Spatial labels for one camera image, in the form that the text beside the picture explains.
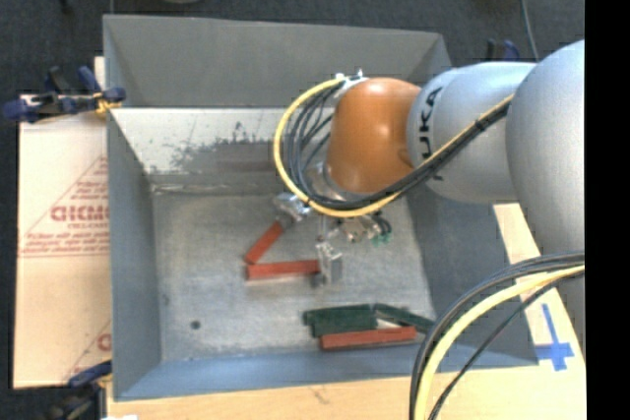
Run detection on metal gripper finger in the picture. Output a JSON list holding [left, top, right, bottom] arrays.
[[310, 240, 345, 288], [273, 192, 313, 224]]

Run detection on red-brown flat block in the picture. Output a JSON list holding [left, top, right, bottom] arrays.
[[244, 259, 322, 282], [243, 220, 286, 265], [318, 326, 419, 352]]

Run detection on dark green flat block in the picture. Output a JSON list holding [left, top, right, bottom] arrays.
[[301, 303, 379, 338], [372, 303, 437, 331]]

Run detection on grey metal bin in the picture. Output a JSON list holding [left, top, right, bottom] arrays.
[[101, 13, 539, 402]]

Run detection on brown cardboard board red print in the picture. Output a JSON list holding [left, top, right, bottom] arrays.
[[12, 92, 114, 390]]

